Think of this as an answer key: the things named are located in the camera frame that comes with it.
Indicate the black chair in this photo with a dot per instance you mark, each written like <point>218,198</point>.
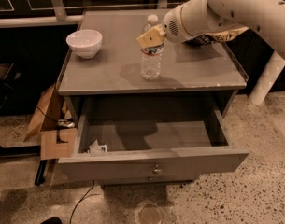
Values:
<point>9,77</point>

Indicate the brown yellow snack bag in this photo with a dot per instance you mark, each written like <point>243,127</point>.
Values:
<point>220,37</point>

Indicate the brown cardboard box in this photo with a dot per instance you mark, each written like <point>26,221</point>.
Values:
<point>55,142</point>

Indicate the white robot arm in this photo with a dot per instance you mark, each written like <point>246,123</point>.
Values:
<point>197,17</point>

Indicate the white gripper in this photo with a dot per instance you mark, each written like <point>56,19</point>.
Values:
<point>172,26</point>

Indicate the crumpled white paper scrap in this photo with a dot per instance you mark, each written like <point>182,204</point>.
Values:
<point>96,148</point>

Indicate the round metal drawer knob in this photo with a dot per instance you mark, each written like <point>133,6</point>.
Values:
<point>156,169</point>

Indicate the metal window railing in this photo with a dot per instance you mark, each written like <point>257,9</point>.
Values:
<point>117,6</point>

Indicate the open grey top drawer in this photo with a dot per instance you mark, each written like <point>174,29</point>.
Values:
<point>184,139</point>

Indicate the grey nightstand cabinet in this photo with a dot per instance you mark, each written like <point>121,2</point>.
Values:
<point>194,74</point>

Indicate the clear plastic water bottle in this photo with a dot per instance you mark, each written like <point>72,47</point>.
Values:
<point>151,57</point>

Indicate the white ceramic bowl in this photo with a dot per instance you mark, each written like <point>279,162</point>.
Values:
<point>85,43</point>

